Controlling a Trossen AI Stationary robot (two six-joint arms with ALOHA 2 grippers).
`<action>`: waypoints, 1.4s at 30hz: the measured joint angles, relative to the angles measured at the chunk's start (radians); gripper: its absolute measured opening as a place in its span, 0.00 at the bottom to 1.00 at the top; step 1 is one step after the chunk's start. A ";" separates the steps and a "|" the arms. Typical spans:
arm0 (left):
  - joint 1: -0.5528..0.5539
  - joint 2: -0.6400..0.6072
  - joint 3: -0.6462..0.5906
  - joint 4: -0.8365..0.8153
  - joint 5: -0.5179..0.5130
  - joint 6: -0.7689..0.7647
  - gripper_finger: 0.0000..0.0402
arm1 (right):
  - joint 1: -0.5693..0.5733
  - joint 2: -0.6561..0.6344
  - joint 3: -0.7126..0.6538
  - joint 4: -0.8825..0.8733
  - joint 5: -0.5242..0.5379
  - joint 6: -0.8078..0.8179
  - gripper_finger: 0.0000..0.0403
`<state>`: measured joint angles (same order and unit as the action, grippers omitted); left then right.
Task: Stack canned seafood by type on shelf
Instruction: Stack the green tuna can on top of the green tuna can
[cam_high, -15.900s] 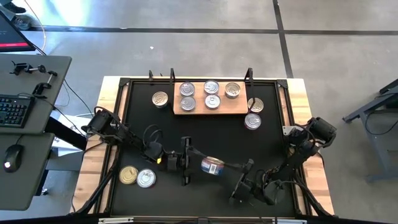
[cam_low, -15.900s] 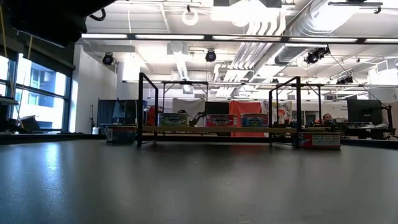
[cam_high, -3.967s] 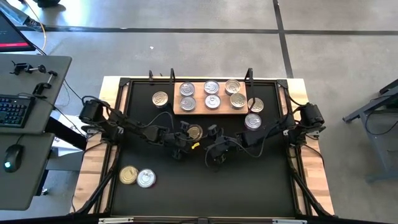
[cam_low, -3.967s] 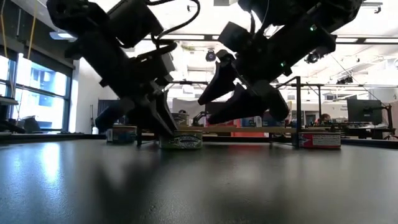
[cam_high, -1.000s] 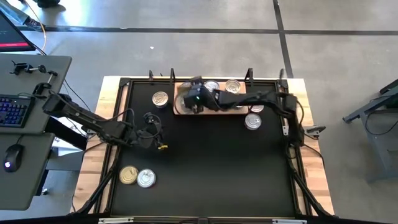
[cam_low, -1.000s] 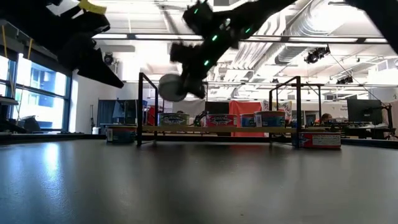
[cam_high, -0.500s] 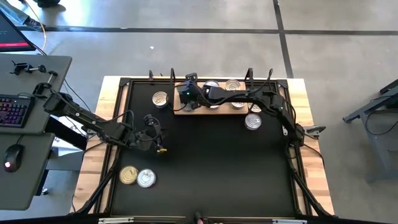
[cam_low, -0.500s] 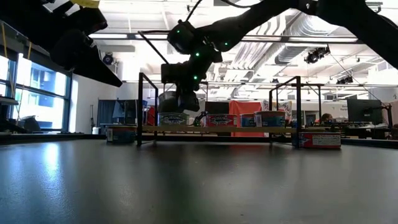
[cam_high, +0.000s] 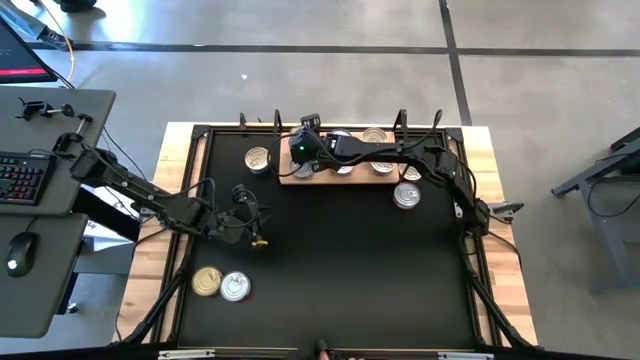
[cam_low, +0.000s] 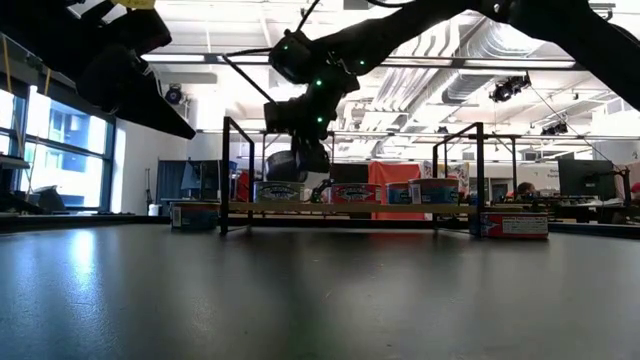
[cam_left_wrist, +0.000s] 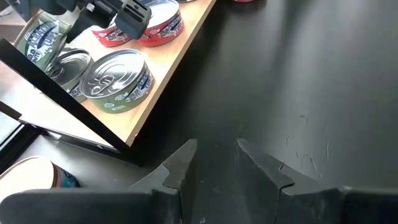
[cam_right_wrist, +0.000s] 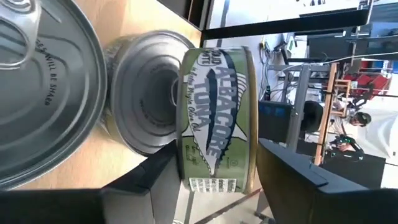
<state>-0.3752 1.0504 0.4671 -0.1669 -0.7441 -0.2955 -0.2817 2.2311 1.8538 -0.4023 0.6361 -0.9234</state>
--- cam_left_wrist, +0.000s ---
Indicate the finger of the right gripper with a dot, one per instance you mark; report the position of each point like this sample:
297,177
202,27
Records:
82,26
53,5

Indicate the black table mat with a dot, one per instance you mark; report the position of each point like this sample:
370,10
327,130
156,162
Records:
280,77

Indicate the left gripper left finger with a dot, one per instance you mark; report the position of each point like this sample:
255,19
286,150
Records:
77,208

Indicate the green tuna can gold lid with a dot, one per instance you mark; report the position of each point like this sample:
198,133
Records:
28,174
40,43

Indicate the red tuna can silver lid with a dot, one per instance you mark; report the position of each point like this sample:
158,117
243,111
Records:
168,25
109,37

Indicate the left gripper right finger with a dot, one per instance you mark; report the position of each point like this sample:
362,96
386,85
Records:
311,208

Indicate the wooden shelf with black legs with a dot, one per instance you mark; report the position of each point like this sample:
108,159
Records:
164,59

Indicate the green tuna can silver lid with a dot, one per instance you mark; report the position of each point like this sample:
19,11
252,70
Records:
66,63
112,77

